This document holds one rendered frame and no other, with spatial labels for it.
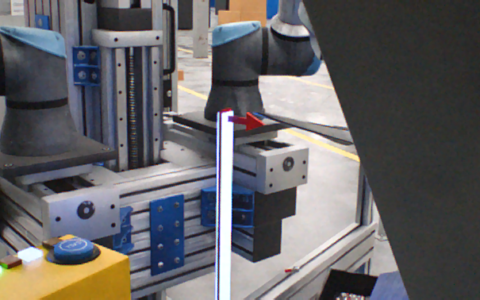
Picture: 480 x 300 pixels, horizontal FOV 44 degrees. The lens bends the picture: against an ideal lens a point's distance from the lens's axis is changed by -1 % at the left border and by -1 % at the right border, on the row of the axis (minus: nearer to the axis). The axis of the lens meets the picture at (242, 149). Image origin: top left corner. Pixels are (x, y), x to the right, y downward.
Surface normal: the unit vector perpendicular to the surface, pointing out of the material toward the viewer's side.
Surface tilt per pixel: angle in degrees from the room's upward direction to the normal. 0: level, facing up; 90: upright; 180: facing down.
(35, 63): 90
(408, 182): 130
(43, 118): 72
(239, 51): 90
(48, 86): 90
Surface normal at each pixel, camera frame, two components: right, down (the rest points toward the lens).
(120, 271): 0.82, 0.17
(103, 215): 0.64, 0.22
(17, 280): 0.02, -0.97
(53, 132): 0.65, -0.09
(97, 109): -0.77, 0.15
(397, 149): -0.45, 0.77
